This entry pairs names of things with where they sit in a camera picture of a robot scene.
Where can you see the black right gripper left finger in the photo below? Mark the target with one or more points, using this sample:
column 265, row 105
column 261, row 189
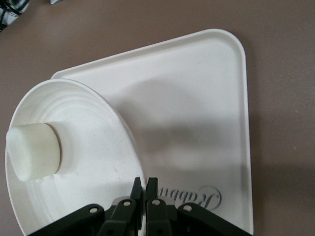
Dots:
column 118, row 216

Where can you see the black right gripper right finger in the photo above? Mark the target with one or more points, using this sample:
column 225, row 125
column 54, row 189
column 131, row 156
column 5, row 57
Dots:
column 162, row 218

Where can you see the round cream plate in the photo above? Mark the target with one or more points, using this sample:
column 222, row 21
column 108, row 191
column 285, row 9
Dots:
column 98, row 147

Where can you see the white foam cylinder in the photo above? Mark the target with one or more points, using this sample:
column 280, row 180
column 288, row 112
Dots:
column 32, row 150

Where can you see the cream rabbit print tray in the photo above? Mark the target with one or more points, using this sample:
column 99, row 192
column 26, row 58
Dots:
column 184, row 98

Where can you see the grey metal camera bracket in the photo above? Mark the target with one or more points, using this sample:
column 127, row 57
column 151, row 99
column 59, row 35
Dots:
column 55, row 1

